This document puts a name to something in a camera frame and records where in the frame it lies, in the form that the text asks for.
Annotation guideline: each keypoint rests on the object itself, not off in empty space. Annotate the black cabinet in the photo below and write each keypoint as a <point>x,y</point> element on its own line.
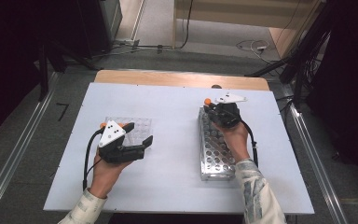
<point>99,25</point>

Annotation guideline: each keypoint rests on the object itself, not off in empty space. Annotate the person's left hand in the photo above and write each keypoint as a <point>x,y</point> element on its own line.
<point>105,177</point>

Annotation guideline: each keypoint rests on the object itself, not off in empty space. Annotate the beige wooden furniture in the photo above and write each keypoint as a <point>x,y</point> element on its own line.
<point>245,12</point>

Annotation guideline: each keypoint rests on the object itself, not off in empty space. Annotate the orange-capped test tube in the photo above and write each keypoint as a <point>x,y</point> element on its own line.
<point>207,101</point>
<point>121,124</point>
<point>103,125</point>

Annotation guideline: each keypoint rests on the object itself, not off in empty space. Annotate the dark round table grommet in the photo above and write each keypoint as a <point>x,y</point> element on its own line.
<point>216,86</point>

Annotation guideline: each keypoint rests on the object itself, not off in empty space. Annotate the metal test tube rack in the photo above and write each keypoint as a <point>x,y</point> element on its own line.
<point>213,155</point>

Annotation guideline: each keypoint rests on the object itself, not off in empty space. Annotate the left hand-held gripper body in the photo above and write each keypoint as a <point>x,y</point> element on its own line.
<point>118,154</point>

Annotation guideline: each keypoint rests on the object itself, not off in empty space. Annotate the black metal stand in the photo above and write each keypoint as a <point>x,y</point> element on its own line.
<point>43,77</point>
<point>298,62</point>

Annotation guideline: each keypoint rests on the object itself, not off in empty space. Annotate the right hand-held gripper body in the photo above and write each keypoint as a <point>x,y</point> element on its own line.
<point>227,115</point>

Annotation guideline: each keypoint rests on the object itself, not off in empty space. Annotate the aluminium rail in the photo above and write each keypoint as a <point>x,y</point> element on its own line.
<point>21,146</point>
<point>317,155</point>

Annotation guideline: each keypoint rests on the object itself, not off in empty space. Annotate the person's right hand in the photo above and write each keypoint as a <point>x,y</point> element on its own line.
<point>237,143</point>

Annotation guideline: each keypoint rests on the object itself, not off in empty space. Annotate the white board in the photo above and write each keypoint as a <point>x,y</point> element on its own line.
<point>174,174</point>

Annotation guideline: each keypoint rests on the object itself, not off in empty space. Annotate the clear plastic well plate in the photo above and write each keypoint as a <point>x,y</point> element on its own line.
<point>141,127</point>

